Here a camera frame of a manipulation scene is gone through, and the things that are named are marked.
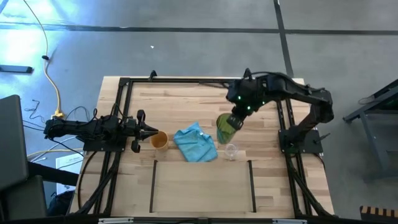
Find dark grey chair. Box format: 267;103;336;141
0;95;48;222

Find grey metal side table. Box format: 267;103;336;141
343;79;398;183

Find orange cup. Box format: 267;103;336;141
149;130;170;152

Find thin black floor cables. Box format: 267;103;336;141
23;99;99;131

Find long yellow floor cable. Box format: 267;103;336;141
23;0;63;114

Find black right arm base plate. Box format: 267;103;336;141
278;129;324;155

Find green glass cup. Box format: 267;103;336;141
215;113;239;145

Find blue microfibre cloth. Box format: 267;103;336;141
173;121;218;163

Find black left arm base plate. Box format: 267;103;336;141
83;124;127;152

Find white paper sheet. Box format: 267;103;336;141
55;152;85;195

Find flat black floor bar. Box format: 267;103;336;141
0;65;34;75

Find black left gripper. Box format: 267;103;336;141
119;108;159;153

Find thin yellow cable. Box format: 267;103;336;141
27;148;85;158

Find orange black striped object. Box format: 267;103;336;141
359;205;398;224

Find small clear glass mug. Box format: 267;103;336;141
224;142;239;161

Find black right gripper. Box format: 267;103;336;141
228;104;251;130

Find black aluminium table frame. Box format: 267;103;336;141
67;76;335;218

